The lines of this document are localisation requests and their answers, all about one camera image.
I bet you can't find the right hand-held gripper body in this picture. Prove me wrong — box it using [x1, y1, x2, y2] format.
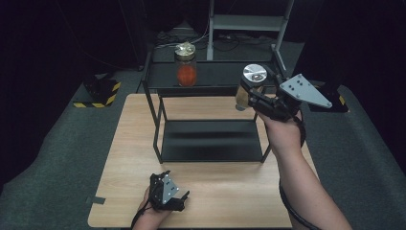
[248, 74, 333, 123]

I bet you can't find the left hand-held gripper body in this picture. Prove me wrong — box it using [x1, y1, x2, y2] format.
[148, 171, 187, 213]

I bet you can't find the glass jar with silver lid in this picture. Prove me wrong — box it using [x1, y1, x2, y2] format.
[235, 63, 268, 112]

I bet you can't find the black two-tier metal shelf rack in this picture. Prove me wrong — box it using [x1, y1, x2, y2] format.
[141, 43, 290, 165]

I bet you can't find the glass jar with gold lid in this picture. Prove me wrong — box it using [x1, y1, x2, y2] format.
[173, 41, 198, 88]

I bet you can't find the person's left hand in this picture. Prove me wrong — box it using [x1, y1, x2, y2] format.
[137, 186, 173, 223]

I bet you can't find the person's right hand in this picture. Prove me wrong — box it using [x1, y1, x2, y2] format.
[256, 108, 305, 158]

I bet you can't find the black yellow-striped floor base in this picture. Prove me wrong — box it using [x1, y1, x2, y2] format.
[73, 75, 123, 109]
[307, 83, 350, 113]

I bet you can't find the grey metal stand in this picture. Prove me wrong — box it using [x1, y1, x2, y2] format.
[206, 0, 295, 72]

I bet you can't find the grey tape strip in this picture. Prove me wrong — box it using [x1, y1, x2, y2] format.
[85, 195, 106, 205]

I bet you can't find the left hand-held gripper cable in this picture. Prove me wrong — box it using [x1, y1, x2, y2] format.
[129, 204, 151, 230]

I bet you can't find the hand-held gripper cable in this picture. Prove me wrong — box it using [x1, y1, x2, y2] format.
[129, 204, 151, 230]
[278, 115, 322, 230]

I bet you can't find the black floor cable bundle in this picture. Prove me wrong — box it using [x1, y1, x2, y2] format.
[154, 30, 276, 52]

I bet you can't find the white floor cable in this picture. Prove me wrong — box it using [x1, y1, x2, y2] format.
[155, 18, 211, 50]

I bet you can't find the right hand-held gripper cable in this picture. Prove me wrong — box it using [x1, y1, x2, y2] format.
[278, 115, 322, 230]

